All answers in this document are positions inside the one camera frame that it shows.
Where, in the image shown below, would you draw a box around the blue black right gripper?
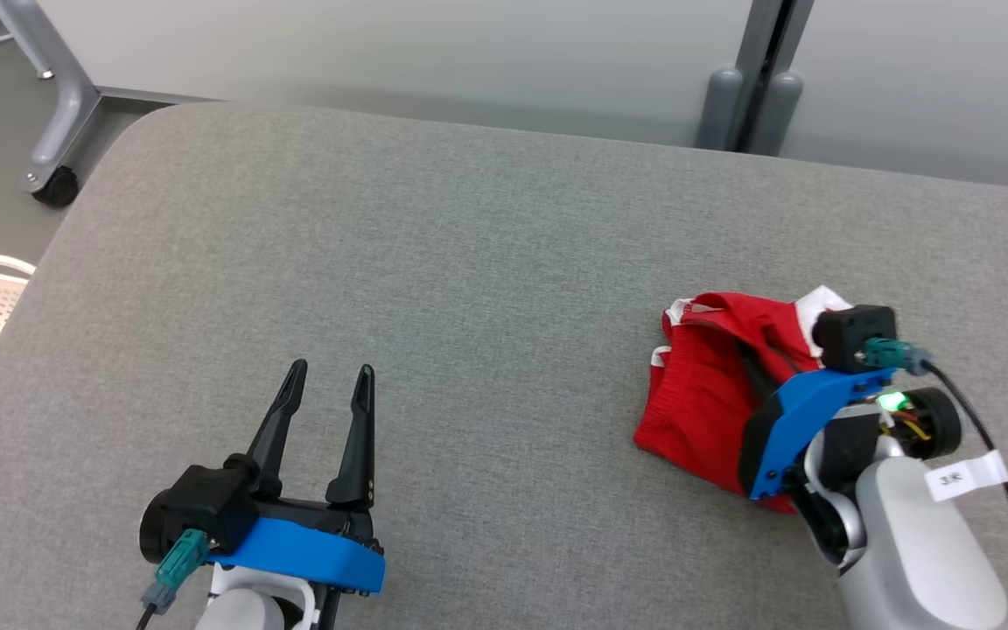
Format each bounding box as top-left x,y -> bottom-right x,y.
728,331 -> 963,571

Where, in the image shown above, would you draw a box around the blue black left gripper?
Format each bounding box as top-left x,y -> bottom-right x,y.
205,359 -> 388,630

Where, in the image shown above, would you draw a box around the red white shorts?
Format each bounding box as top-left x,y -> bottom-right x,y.
633,285 -> 855,515

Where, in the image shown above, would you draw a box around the black caster wheel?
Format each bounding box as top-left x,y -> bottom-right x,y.
31,166 -> 81,208

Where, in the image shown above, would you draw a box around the grey metal desk leg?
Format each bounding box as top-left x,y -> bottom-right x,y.
0,0 -> 104,193

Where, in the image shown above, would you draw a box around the black cable with teal plug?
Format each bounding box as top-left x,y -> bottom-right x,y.
135,528 -> 210,630
859,338 -> 1008,630

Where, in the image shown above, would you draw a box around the white paper cable tag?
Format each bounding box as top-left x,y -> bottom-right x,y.
926,451 -> 1008,502

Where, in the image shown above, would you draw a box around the grey partition post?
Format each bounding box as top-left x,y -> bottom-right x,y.
695,0 -> 816,157

